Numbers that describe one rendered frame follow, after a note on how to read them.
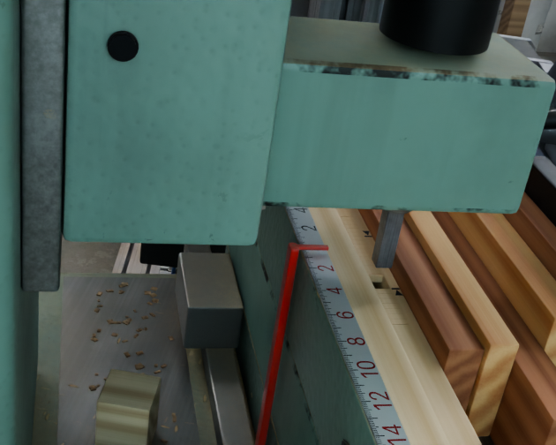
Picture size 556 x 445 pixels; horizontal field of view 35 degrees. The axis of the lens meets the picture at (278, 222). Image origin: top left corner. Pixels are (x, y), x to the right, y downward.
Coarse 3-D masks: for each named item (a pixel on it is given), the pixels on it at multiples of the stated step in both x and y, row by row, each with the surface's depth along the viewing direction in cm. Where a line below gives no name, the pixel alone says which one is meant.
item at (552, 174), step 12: (540, 156) 51; (540, 168) 50; (552, 168) 50; (528, 180) 51; (540, 180) 49; (552, 180) 49; (528, 192) 51; (540, 192) 49; (552, 192) 48; (540, 204) 49; (552, 204) 48; (552, 216) 48
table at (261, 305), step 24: (240, 264) 62; (240, 288) 62; (264, 288) 55; (264, 312) 54; (264, 336) 54; (264, 360) 54; (288, 360) 48; (264, 384) 54; (288, 384) 48; (288, 408) 48; (288, 432) 48; (312, 432) 43
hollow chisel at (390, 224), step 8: (384, 216) 46; (392, 216) 45; (400, 216) 45; (384, 224) 46; (392, 224) 46; (400, 224) 46; (384, 232) 46; (392, 232) 46; (376, 240) 47; (384, 240) 46; (392, 240) 46; (376, 248) 47; (384, 248) 46; (392, 248) 46; (376, 256) 47; (384, 256) 47; (392, 256) 47; (376, 264) 47; (384, 264) 47; (392, 264) 47
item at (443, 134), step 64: (320, 64) 37; (384, 64) 38; (448, 64) 39; (512, 64) 41; (320, 128) 39; (384, 128) 39; (448, 128) 40; (512, 128) 40; (320, 192) 40; (384, 192) 41; (448, 192) 42; (512, 192) 42
